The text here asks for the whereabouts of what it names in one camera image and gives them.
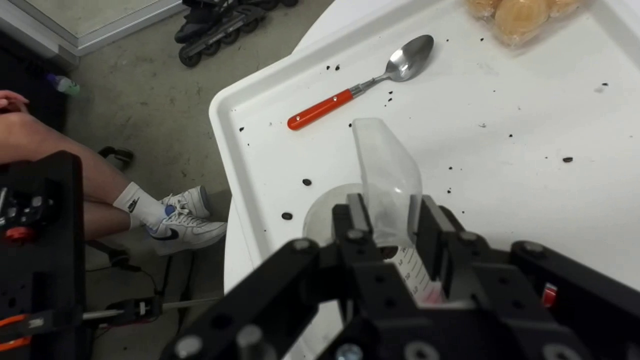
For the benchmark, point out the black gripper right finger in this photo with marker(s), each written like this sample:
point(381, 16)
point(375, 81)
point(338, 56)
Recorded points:
point(442, 233)

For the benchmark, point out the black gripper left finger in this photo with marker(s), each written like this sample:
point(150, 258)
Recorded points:
point(353, 233)

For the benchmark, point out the clear plastic measuring cup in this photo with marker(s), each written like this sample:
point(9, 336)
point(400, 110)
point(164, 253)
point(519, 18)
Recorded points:
point(386, 173)

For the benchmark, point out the white plastic tray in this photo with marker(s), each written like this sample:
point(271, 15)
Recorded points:
point(520, 133)

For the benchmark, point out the white sneaker with black logo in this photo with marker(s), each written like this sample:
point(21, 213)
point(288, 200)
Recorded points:
point(190, 233)

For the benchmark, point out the white sneaker with blue mark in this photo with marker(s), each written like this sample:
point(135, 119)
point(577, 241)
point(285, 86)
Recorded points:
point(190, 200)

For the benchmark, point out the packet of bread rolls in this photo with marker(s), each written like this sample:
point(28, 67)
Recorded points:
point(520, 16)

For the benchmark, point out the black inline skates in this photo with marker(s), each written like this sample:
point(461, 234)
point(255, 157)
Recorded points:
point(221, 26)

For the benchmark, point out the person bare leg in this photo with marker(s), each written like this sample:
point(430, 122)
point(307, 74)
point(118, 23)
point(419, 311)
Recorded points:
point(47, 143)

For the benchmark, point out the white cabinet panel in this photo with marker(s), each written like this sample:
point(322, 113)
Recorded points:
point(86, 21)

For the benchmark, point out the black perforated metal frame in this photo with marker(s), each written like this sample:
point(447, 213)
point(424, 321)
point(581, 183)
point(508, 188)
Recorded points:
point(47, 266)

